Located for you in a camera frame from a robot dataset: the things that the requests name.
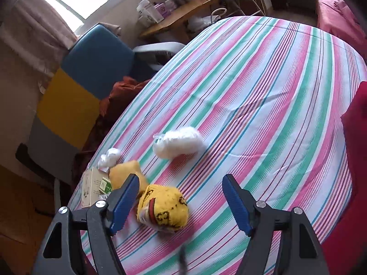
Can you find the pink lace curtain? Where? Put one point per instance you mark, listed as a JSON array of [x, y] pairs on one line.
[[37, 34]]

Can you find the dark red cloth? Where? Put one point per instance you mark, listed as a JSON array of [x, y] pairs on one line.
[[114, 100]]

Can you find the bright red cloth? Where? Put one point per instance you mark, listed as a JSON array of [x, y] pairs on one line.
[[355, 177]]

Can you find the tall white box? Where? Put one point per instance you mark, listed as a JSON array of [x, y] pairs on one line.
[[149, 11]]

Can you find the pink bed cover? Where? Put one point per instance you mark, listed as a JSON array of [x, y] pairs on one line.
[[338, 14]]

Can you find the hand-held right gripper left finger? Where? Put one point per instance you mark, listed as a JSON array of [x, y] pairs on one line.
[[123, 203]]

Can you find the striped bed sheet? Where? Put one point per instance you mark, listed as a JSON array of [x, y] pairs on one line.
[[258, 91]]

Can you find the clear plastic bag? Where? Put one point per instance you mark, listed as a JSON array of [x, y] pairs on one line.
[[200, 23]]

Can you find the grey yellow blue armchair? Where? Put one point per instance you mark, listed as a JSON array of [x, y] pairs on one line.
[[94, 63]]

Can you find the purple box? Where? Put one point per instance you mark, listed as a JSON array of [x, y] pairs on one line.
[[166, 7]]

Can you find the small white plastic wad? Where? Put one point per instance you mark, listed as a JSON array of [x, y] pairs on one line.
[[109, 158]]

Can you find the small green box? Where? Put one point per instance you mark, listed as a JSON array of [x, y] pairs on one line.
[[105, 186]]

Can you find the cream printed carton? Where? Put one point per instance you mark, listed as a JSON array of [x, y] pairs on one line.
[[91, 189]]

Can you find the yellow sponge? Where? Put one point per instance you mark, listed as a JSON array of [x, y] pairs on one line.
[[123, 172]]

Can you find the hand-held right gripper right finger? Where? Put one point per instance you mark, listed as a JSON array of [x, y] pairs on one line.
[[236, 203]]

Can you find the large white plastic wad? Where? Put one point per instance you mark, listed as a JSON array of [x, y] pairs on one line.
[[179, 143]]

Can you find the wooden side table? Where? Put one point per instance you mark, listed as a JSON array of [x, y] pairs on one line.
[[177, 15]]

